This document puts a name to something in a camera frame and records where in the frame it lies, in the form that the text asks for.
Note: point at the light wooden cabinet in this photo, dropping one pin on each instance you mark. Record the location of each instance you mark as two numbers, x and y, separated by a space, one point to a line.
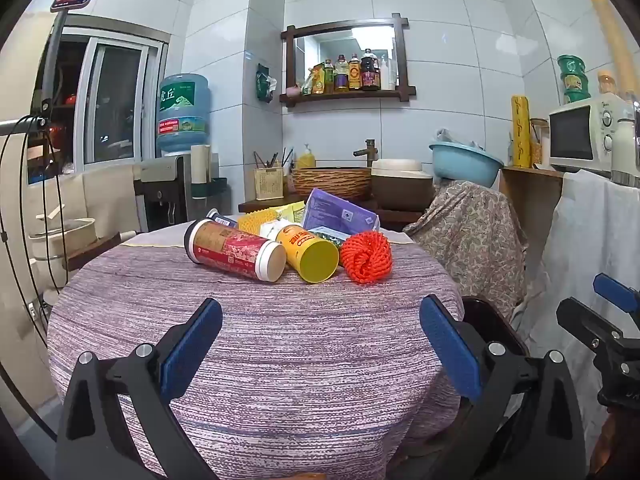
530 210

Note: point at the yellow orange drink bottle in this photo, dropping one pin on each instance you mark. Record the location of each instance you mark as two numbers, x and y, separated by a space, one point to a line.
310 260

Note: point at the orange label sauce bottle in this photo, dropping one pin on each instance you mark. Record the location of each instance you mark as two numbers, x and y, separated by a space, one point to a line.
354 75

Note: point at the white microwave oven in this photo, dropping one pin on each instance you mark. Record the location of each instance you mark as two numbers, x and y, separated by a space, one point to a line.
575 135

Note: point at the green wall pouch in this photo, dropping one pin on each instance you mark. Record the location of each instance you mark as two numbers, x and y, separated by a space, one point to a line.
264 82

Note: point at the beige cabinet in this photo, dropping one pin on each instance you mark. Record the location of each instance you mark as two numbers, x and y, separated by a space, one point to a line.
105 200

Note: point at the person's right forearm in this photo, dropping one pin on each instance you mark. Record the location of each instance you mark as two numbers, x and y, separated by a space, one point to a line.
615 445

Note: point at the yellow seasoning packet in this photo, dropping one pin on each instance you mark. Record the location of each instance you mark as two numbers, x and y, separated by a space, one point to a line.
312 81

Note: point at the cream cup dispenser tube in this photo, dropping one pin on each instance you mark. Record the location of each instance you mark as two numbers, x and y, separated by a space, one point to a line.
201 165

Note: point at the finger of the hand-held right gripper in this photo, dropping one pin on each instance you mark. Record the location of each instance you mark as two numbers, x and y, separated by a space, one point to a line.
617 292
582 317

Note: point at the small pink pot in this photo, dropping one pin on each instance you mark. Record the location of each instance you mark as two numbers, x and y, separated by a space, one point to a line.
293 91

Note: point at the white tissue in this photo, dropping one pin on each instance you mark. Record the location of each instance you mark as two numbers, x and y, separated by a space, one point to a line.
272 227

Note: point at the yellow green snack packet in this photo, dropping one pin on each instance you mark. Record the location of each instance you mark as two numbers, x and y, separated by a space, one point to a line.
291 211

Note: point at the pale crumpled cloth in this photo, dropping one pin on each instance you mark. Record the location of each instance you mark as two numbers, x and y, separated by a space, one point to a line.
452 137

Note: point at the blue water jug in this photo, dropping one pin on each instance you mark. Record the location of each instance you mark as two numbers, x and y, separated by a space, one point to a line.
182 115

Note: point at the dark soy sauce bottle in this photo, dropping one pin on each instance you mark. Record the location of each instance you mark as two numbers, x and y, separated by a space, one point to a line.
370 72

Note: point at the black phone stand pole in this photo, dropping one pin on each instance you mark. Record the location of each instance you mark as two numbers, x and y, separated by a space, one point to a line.
54 60

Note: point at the dark blue small tube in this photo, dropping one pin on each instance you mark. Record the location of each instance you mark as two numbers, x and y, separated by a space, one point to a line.
220 217

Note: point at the white cover cloth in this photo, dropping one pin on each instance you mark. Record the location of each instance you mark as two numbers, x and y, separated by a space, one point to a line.
575 240

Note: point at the glass jar of grains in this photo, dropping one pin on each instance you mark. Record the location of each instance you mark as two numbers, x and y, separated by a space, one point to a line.
539 142

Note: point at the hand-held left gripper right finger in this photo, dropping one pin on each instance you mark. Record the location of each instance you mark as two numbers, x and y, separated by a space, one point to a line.
450 350

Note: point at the sliding aluminium window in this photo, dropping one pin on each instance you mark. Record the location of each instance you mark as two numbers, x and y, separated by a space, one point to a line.
115 105

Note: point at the grey water dispenser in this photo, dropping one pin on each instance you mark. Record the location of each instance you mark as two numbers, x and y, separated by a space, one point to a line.
160 190

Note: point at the wooden framed mirror shelf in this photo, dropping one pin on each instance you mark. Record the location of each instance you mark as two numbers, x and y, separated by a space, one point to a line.
345 97

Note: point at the light blue plastic basin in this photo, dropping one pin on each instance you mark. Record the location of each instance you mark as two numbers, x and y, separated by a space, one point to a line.
465 165

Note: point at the table with purple striped cloth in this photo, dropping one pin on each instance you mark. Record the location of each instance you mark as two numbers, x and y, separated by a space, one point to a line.
300 360

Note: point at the yellow soap pump bottle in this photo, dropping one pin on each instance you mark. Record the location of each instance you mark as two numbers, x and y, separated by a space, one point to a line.
306 160

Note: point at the brass faucet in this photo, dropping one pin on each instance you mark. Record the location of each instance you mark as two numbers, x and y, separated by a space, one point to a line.
370 152

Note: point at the amber jar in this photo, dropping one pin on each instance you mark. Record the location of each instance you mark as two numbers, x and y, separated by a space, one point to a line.
607 83

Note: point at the purple plastic packet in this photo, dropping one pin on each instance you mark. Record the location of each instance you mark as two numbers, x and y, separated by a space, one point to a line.
335 210

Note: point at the beige utensil holder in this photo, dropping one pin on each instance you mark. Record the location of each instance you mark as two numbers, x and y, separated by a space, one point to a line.
268 184

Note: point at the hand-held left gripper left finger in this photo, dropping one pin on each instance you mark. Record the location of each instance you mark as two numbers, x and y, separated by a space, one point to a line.
192 345

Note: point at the green plastic tub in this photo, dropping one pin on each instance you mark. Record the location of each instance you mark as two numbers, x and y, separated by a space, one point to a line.
574 81
576 96
571 64

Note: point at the lilac cloth yellow trim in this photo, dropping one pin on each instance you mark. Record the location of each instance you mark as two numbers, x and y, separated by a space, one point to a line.
155 237

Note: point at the dark wooden table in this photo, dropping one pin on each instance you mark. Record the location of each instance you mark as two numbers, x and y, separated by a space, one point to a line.
95 255

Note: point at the paisley patterned cover cloth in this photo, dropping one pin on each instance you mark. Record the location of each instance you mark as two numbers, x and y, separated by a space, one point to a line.
465 240

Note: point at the bundle of chopsticks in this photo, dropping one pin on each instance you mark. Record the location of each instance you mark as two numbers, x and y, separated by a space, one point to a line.
274 160

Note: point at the brown pot cream lid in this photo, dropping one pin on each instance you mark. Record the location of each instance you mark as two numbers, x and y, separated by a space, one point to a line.
400 187

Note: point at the white ladle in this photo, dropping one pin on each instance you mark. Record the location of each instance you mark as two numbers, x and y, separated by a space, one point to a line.
50 212

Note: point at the golden cooking oil bottle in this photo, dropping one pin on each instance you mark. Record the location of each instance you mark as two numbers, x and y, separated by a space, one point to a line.
341 76

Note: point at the dark green dispenser tray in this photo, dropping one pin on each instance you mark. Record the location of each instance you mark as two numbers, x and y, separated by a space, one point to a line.
215 187

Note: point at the red cylindrical paper can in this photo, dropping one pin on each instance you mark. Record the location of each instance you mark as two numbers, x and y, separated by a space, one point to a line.
230 250

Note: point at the green label bottle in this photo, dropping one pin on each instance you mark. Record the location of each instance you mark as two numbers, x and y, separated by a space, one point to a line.
328 79

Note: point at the woven wicker basket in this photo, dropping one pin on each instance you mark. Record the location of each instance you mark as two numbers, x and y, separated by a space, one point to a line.
330 182

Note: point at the white cooking pot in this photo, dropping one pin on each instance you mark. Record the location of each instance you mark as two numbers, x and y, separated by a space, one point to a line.
62 237

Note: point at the yellow patterned roll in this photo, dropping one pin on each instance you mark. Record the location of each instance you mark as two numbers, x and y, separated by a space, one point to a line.
520 130

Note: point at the orange mesh scrubber ball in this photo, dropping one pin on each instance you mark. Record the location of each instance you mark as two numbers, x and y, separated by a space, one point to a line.
367 257

